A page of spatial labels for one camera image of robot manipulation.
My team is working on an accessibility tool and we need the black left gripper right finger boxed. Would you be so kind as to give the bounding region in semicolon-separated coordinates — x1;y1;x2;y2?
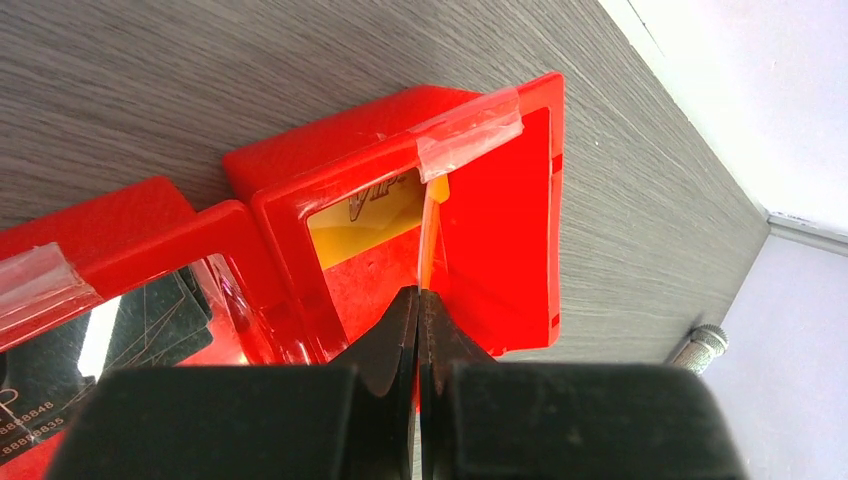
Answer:
417;290;747;479

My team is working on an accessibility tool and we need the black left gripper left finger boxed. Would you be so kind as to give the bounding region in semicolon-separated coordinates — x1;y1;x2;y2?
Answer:
47;286;420;479

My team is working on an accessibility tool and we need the gold VIP card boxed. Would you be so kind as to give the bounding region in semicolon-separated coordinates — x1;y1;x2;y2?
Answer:
307;169;426;269
417;175;450;290

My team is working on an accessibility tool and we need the black credit card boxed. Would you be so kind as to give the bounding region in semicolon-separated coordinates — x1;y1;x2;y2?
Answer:
104;267;213;371

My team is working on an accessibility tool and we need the red divided plastic bin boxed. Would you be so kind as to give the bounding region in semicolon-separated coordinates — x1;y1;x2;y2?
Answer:
1;72;565;479

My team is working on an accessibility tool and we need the glittery silver tube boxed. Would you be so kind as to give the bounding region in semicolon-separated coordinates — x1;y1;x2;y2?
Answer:
667;324;729;376

